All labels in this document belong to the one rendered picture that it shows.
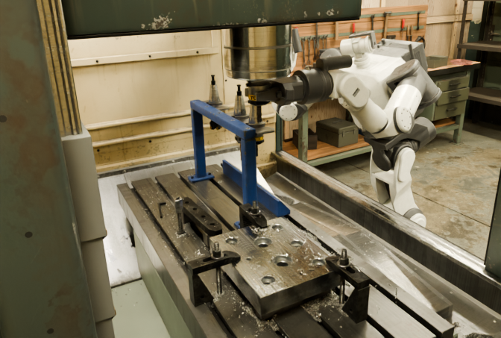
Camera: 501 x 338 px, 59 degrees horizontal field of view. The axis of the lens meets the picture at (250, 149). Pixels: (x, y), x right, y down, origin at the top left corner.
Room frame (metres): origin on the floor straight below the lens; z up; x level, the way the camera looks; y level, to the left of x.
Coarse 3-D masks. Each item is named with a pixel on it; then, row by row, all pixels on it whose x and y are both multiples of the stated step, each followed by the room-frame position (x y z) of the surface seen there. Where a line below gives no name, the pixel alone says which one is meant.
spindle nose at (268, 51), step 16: (224, 32) 1.02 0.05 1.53; (240, 32) 0.98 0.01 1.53; (256, 32) 0.97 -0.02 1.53; (272, 32) 0.98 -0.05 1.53; (288, 32) 1.01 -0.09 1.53; (224, 48) 1.03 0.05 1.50; (240, 48) 0.99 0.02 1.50; (256, 48) 0.98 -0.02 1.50; (272, 48) 0.98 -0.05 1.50; (288, 48) 1.01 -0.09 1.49; (224, 64) 1.04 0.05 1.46; (240, 64) 0.98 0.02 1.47; (256, 64) 0.97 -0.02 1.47; (272, 64) 0.98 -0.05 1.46; (288, 64) 1.01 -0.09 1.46; (256, 80) 0.98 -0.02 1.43
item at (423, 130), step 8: (416, 120) 1.83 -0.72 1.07; (424, 120) 1.81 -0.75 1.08; (416, 128) 1.73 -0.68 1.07; (424, 128) 1.75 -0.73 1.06; (432, 128) 1.79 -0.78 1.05; (400, 136) 1.69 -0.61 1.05; (408, 136) 1.71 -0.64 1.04; (416, 136) 1.73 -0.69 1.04; (424, 136) 1.75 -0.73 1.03; (432, 136) 1.79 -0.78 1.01; (376, 144) 1.70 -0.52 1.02; (384, 144) 1.66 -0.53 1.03; (392, 144) 1.67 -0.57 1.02; (416, 144) 1.75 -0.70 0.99; (424, 144) 1.77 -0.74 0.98; (376, 152) 1.72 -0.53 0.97; (384, 152) 1.70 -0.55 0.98; (376, 160) 1.75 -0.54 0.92; (384, 160) 1.70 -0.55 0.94; (384, 168) 1.72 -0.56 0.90
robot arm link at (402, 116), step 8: (400, 88) 1.41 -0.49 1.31; (408, 88) 1.39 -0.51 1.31; (416, 88) 1.40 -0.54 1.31; (392, 96) 1.39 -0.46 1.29; (400, 96) 1.36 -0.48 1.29; (408, 96) 1.35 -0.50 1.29; (416, 96) 1.37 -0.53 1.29; (392, 104) 1.33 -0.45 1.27; (400, 104) 1.32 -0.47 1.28; (408, 104) 1.32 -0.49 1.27; (416, 104) 1.36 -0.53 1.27; (400, 112) 1.23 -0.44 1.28; (408, 112) 1.26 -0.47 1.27; (400, 120) 1.21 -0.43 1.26; (408, 120) 1.24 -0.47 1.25; (400, 128) 1.21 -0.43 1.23; (408, 128) 1.23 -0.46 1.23
